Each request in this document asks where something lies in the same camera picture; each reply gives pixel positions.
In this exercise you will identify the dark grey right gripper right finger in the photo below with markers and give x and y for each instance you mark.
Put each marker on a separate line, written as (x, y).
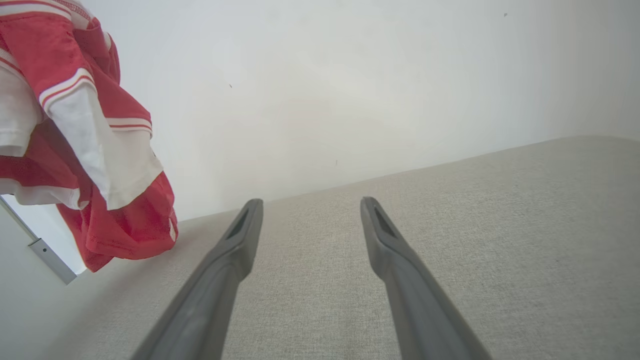
(420, 300)

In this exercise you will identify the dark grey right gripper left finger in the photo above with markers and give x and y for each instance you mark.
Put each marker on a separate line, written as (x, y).
(215, 290)

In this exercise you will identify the red white basketball jersey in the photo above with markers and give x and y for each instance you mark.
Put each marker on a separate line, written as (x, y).
(50, 40)

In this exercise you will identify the grey metal bracket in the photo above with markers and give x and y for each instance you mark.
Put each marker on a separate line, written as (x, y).
(50, 260)

